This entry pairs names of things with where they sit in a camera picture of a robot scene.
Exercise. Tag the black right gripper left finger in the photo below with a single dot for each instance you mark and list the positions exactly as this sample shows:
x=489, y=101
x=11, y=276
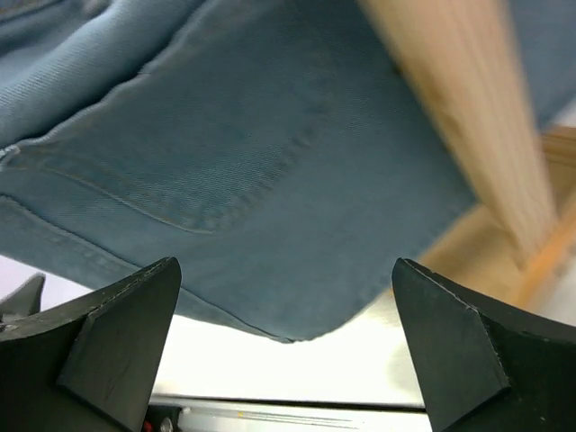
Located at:
x=88, y=364

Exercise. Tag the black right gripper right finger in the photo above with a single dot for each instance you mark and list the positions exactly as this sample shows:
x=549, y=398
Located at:
x=481, y=364

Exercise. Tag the wooden clothes rack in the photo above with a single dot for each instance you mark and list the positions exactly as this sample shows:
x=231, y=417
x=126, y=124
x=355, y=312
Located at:
x=461, y=60

